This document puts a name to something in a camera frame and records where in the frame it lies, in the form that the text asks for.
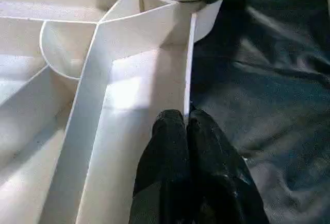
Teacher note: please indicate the white plastic table top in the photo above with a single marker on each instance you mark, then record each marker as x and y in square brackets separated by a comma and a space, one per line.
[64, 92]

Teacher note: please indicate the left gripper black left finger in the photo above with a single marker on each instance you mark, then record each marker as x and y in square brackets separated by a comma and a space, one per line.
[165, 172]

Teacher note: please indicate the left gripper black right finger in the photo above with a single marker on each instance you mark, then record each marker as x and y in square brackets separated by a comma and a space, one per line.
[221, 188]

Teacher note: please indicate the black mat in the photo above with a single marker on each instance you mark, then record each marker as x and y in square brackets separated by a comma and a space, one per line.
[270, 92]

